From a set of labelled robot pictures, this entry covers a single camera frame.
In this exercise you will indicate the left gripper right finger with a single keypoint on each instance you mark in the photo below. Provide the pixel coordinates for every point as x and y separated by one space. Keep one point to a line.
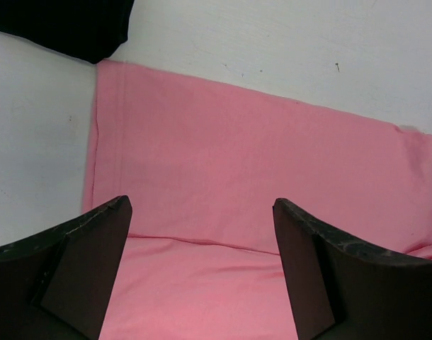
343 287

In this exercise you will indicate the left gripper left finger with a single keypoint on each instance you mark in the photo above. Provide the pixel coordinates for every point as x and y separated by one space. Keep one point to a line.
57 284

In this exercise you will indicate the pink t shirt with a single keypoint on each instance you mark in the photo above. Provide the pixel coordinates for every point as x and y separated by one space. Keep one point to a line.
202 163

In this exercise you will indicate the folded black t shirt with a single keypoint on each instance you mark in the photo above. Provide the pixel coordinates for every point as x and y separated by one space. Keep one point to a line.
87 30

